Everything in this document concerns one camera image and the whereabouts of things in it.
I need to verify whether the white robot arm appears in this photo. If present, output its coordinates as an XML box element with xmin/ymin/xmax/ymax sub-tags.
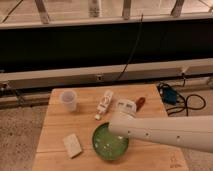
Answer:
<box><xmin>109</xmin><ymin>99</ymin><xmax>213</xmax><ymax>153</ymax></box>

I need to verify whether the metal window frame rail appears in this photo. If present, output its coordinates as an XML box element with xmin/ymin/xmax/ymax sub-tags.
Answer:
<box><xmin>0</xmin><ymin>58</ymin><xmax>213</xmax><ymax>89</ymax></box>

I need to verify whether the green ceramic bowl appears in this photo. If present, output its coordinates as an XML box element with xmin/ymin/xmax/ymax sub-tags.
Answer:
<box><xmin>92</xmin><ymin>122</ymin><xmax>129</xmax><ymax>161</ymax></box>

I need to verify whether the black floor cable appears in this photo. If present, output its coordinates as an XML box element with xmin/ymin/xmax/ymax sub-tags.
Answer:
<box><xmin>156</xmin><ymin>74</ymin><xmax>207</xmax><ymax>128</ymax></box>

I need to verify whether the blue power adapter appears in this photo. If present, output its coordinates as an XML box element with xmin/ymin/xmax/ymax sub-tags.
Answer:
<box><xmin>163</xmin><ymin>89</ymin><xmax>177</xmax><ymax>105</ymax></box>

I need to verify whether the white sponge block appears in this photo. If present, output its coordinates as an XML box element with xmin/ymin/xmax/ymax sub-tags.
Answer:
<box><xmin>63</xmin><ymin>134</ymin><xmax>82</xmax><ymax>158</ymax></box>

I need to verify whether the black hanging cable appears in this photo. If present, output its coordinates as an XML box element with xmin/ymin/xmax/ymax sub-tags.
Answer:
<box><xmin>113</xmin><ymin>13</ymin><xmax>145</xmax><ymax>84</ymax></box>

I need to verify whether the white plastic bottle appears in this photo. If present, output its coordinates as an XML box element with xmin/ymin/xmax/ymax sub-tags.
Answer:
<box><xmin>95</xmin><ymin>90</ymin><xmax>114</xmax><ymax>120</ymax></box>

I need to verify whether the clear plastic cup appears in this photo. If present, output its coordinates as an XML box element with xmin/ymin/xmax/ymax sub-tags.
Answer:
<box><xmin>59</xmin><ymin>90</ymin><xmax>77</xmax><ymax>112</ymax></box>

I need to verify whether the red-brown oblong object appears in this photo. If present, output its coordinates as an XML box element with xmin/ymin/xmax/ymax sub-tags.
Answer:
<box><xmin>136</xmin><ymin>97</ymin><xmax>145</xmax><ymax>111</ymax></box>

